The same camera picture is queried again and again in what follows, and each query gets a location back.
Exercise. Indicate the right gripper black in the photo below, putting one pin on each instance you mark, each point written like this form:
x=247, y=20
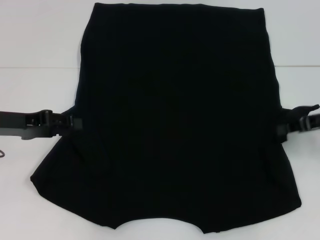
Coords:
x=311, y=123

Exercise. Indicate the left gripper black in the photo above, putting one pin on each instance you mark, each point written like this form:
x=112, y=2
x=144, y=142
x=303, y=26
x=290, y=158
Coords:
x=15, y=122

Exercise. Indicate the black t-shirt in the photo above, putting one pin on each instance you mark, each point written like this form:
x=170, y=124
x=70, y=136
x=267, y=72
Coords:
x=175, y=100

